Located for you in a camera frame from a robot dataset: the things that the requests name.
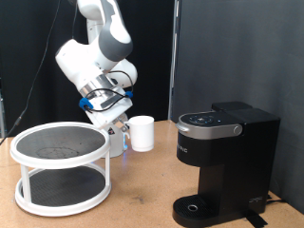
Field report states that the vertical metal pole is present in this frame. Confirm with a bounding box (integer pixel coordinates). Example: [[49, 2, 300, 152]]
[[168, 0, 181, 122]]

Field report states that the white ceramic mug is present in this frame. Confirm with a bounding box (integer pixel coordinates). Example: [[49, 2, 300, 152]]
[[122, 115, 156, 153]]

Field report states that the white two-tier turntable stand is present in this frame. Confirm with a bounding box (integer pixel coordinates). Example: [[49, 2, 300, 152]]
[[9, 121, 113, 219]]

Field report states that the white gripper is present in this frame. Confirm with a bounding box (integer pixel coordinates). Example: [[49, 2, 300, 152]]
[[85, 92, 133, 133]]

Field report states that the black Keurig coffee machine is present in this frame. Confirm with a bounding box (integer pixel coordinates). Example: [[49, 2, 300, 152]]
[[172, 101, 281, 228]]

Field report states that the black curtain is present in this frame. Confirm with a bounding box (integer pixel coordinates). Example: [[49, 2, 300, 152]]
[[0, 0, 176, 138]]

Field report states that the black Keurig power cord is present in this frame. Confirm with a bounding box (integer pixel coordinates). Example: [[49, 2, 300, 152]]
[[265, 194, 288, 205]]

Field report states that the blue cable clip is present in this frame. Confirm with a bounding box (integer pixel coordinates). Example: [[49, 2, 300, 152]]
[[78, 97, 94, 110]]

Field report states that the black tape strip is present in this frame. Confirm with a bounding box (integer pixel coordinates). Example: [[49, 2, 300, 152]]
[[245, 213, 269, 228]]

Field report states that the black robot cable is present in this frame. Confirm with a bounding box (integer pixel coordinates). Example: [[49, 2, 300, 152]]
[[0, 0, 135, 146]]

